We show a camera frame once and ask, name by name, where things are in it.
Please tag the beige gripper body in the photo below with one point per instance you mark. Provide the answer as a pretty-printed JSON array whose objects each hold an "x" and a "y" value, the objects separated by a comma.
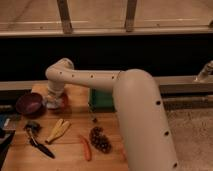
[{"x": 56, "y": 93}]

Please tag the grey blue towel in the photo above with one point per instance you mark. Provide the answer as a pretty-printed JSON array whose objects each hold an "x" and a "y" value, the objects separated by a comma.
[{"x": 53, "y": 103}]

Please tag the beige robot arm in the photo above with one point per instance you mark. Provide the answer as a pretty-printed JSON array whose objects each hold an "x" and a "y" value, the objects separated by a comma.
[{"x": 140, "y": 111}]

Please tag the red bowl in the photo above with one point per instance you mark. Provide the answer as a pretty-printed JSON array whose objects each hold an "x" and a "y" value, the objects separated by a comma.
[{"x": 64, "y": 100}]

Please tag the purple bowl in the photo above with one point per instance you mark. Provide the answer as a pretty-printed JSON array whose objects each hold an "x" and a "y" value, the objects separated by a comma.
[{"x": 29, "y": 103}]

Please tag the yellow banana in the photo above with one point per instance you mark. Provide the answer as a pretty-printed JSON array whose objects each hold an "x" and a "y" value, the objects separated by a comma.
[{"x": 59, "y": 129}]

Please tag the dark round brush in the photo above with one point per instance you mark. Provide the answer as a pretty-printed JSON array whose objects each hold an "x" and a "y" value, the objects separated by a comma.
[{"x": 33, "y": 126}]

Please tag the green plastic tray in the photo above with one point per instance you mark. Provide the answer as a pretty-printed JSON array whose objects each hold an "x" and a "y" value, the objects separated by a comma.
[{"x": 100, "y": 100}]

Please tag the wooden cutting board table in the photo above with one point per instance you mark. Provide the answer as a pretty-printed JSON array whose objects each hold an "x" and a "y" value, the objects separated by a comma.
[{"x": 68, "y": 149}]

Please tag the bunch of dark grapes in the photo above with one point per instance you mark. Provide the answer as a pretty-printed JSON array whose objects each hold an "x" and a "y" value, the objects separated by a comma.
[{"x": 99, "y": 140}]

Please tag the orange carrot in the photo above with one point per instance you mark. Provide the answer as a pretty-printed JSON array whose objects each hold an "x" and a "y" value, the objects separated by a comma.
[{"x": 86, "y": 148}]

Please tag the black handled knife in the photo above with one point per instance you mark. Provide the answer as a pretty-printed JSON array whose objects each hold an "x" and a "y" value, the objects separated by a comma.
[{"x": 38, "y": 145}]

